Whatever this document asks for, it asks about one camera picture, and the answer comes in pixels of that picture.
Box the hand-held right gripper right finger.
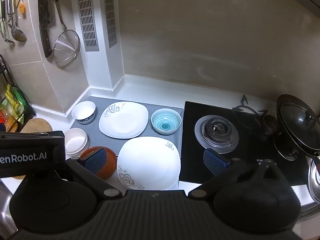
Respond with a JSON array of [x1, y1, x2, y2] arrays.
[[187, 148, 284, 201]]

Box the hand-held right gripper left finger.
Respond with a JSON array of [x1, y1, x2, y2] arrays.
[[65, 147, 123, 201]]

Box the orange round plate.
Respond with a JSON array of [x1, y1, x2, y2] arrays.
[[79, 146, 118, 180]]

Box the white bowls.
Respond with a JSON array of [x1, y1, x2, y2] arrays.
[[64, 128, 89, 155]]

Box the white square floral plate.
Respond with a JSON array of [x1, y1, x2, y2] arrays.
[[98, 101, 149, 140], [117, 136, 181, 191]]

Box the white bowl with blue pattern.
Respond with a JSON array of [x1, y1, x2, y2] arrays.
[[71, 101, 97, 125]]

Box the light blue striped bowl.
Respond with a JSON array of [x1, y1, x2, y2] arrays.
[[151, 108, 182, 135]]

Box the black gas stove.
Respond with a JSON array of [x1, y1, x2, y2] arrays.
[[178, 101, 318, 187]]

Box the steel stove burner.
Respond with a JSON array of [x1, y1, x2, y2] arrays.
[[194, 114, 239, 154]]

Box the grey table mat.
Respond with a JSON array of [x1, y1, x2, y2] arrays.
[[69, 95, 185, 180]]

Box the green yellow snack packet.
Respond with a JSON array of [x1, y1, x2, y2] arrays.
[[5, 84, 30, 123]]

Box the steel sink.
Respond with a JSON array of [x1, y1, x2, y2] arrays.
[[0, 181, 18, 233]]

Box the black pot support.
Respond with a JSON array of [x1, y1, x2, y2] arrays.
[[231, 94, 269, 130]]

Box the black wok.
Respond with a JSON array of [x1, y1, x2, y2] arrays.
[[271, 97, 320, 162]]

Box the glass wok lid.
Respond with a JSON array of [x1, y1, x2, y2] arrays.
[[276, 94, 320, 151]]

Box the steel pot lid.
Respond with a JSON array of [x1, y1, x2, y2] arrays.
[[307, 156, 320, 204]]

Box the steel mesh strainer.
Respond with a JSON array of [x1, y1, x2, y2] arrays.
[[50, 0, 81, 69]]

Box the steel ladle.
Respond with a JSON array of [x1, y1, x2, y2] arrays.
[[10, 0, 27, 42]]

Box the kitchen cleaver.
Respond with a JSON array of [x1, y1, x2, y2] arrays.
[[37, 0, 57, 58]]

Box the grey vent grille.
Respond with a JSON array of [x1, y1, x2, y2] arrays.
[[76, 0, 99, 52]]

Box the black wire rack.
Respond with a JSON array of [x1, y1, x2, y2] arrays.
[[0, 54, 37, 133]]

